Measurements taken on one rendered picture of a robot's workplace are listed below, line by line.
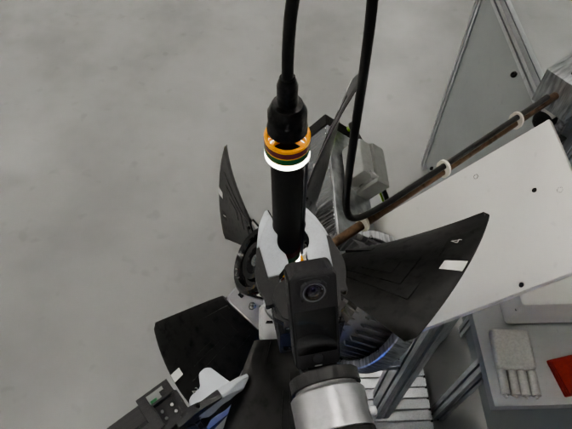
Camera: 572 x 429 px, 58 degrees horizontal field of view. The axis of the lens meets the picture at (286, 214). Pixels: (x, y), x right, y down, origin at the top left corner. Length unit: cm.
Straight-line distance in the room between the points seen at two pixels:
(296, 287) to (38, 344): 191
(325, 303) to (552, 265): 45
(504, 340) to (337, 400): 79
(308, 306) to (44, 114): 268
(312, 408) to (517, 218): 52
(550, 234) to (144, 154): 214
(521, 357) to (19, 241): 207
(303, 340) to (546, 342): 88
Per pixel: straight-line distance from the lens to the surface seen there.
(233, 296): 96
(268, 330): 85
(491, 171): 97
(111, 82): 313
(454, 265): 67
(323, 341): 52
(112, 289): 231
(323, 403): 51
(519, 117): 94
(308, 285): 47
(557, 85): 102
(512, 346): 127
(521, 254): 88
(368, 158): 109
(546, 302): 124
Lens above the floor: 198
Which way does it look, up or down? 56 degrees down
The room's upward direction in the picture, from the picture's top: straight up
